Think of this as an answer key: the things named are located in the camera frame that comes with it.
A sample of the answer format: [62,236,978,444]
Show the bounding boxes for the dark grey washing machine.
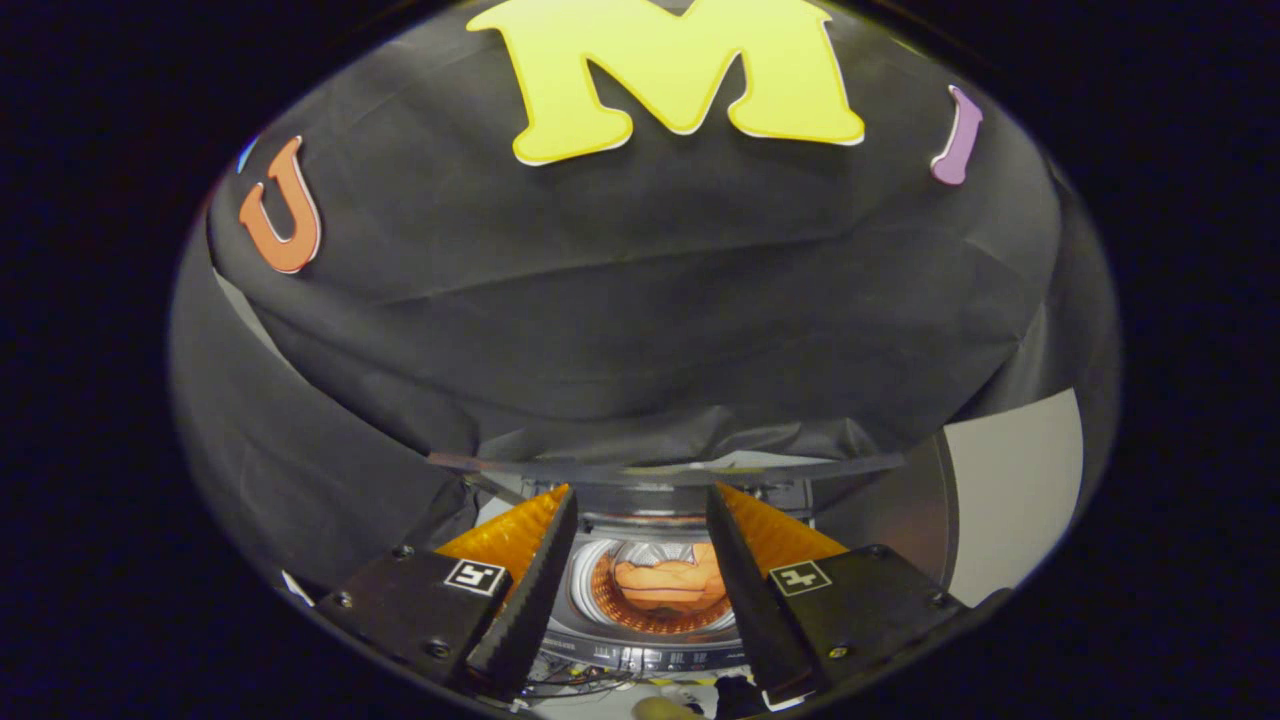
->
[430,450,906,683]

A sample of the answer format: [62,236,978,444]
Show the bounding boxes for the thin black floor cables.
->
[520,665,641,703]

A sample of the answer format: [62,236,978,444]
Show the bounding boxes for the grey cabinet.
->
[830,388,1086,608]

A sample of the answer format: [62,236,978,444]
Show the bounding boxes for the black backdrop cloth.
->
[170,0,1121,601]

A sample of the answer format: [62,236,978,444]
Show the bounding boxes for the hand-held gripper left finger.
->
[315,484,579,701]

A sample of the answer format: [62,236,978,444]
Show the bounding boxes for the orange polo shirt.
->
[613,543,728,613]

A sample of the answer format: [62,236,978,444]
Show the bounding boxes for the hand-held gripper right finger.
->
[706,482,969,706]

